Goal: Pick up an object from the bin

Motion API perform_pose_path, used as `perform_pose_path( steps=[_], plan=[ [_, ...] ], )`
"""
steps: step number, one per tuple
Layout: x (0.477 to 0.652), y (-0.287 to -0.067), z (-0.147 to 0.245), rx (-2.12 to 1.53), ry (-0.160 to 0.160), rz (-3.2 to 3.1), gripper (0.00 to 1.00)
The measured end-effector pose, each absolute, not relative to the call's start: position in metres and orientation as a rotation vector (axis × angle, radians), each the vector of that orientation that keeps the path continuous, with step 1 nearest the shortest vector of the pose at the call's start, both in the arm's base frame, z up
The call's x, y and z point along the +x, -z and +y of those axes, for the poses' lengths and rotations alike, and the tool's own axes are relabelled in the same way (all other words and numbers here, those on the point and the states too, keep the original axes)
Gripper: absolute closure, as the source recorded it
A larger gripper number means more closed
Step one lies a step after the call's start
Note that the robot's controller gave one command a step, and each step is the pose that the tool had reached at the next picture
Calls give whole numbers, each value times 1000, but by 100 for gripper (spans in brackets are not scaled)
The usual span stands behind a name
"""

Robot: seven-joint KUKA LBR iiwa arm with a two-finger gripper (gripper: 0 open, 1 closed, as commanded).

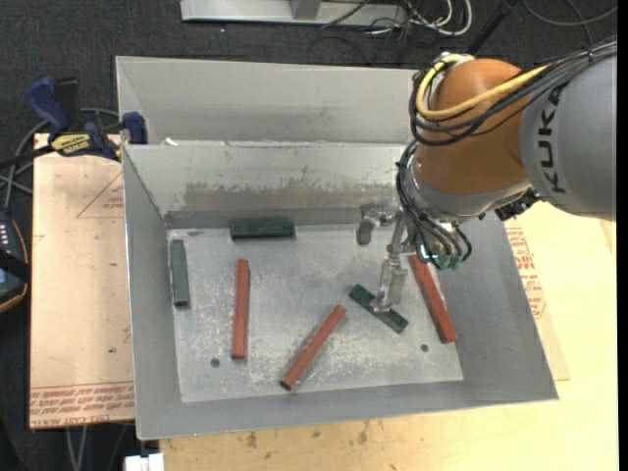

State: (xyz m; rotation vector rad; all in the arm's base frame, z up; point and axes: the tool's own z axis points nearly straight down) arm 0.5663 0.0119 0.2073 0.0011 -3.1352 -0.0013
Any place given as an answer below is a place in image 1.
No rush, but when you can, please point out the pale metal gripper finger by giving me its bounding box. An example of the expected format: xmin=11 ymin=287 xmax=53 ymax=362
xmin=389 ymin=267 xmax=410 ymax=312
xmin=371 ymin=258 xmax=396 ymax=314

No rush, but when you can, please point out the dark green flat block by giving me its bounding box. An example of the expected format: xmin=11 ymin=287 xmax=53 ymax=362
xmin=169 ymin=238 xmax=191 ymax=308
xmin=347 ymin=283 xmax=410 ymax=335
xmin=230 ymin=220 xmax=296 ymax=241

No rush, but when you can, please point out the red-brown flat block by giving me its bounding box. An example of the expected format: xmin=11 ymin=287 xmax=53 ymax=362
xmin=407 ymin=254 xmax=458 ymax=345
xmin=231 ymin=258 xmax=252 ymax=361
xmin=280 ymin=304 xmax=347 ymax=392

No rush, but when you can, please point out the grey metal bin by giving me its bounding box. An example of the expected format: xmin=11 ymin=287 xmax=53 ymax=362
xmin=115 ymin=55 xmax=559 ymax=442

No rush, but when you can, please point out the brown cardboard board red print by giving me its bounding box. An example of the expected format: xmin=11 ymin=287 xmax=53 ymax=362
xmin=28 ymin=132 xmax=573 ymax=431

